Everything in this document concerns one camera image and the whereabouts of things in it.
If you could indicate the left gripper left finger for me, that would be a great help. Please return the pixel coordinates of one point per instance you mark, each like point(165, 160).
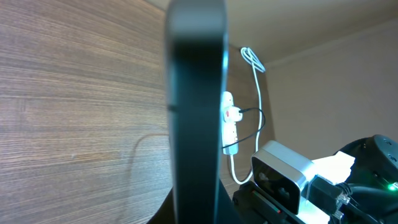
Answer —
point(165, 214)

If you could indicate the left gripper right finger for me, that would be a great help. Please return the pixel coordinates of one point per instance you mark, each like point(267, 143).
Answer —
point(226, 212)

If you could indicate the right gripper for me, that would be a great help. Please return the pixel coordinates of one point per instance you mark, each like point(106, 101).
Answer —
point(254, 207)

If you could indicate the teal Galaxy smartphone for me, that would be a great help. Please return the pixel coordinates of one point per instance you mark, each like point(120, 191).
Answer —
point(196, 60)

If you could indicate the white USB charger plug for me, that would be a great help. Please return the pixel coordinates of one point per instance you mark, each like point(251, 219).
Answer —
point(232, 114)

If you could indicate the white power strip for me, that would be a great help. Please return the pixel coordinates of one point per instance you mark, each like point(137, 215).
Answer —
point(229, 132)

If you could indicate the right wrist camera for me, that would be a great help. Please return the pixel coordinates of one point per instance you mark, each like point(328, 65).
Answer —
point(283, 174)

